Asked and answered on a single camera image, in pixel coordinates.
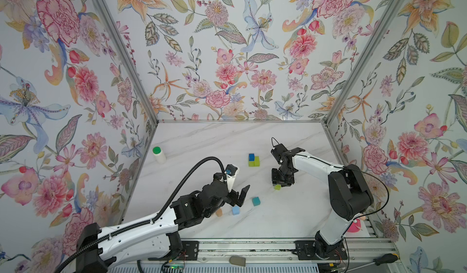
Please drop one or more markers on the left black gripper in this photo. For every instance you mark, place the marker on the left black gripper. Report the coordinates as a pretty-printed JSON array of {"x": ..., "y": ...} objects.
[{"x": 235, "y": 200}]

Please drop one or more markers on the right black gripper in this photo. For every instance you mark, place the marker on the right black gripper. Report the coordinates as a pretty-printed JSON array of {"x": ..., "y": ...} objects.
[{"x": 274, "y": 179}]

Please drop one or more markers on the teal cube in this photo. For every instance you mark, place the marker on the teal cube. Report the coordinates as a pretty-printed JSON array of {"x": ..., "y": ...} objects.
[{"x": 256, "y": 201}]

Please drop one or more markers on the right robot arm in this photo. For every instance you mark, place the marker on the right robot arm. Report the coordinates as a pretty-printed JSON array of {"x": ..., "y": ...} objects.
[{"x": 349, "y": 193}]

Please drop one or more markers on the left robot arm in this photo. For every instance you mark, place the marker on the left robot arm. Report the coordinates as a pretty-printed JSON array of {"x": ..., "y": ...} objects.
[{"x": 155, "y": 236}]

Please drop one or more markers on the light blue cube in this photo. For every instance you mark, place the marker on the light blue cube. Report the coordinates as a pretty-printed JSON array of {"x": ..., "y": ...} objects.
[{"x": 235, "y": 210}]

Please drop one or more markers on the grey oval tag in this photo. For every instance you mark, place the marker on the grey oval tag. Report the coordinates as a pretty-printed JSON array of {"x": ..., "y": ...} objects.
[{"x": 237, "y": 261}]

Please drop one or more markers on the pink plush doll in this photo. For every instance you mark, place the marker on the pink plush doll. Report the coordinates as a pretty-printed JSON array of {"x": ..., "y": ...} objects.
[{"x": 356, "y": 225}]

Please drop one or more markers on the white bottle green cap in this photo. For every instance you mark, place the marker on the white bottle green cap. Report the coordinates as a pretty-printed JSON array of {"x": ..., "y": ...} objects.
[{"x": 159, "y": 155}]

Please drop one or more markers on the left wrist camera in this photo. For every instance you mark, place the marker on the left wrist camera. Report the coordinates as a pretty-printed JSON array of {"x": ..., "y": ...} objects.
[{"x": 230, "y": 176}]

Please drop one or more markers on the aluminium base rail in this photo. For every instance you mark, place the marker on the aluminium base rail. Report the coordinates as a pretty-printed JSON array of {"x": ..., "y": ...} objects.
[{"x": 283, "y": 250}]

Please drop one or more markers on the black handled screwdriver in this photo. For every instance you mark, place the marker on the black handled screwdriver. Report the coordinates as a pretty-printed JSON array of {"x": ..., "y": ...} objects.
[{"x": 384, "y": 259}]

